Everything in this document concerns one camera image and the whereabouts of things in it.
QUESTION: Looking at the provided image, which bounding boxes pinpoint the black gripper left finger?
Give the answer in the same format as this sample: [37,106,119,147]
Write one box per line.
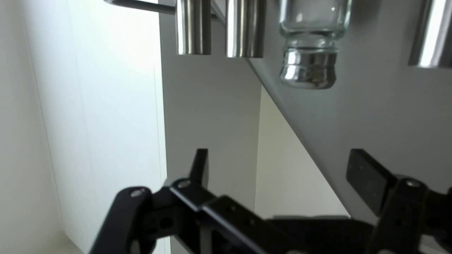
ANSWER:
[89,147,294,254]

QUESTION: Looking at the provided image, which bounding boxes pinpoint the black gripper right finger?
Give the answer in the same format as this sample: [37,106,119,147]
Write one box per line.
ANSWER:
[345,147,452,254]

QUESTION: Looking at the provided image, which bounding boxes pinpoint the glass container chrome cap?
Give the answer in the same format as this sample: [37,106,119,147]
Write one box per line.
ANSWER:
[277,0,355,90]

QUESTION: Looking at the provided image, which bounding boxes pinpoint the steel cylinder shaker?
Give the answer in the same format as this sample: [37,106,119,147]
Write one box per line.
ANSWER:
[407,0,452,70]
[225,0,267,59]
[175,0,213,56]

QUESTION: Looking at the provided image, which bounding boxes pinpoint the steel rack rail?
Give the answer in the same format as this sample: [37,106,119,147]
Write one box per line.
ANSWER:
[103,0,178,14]

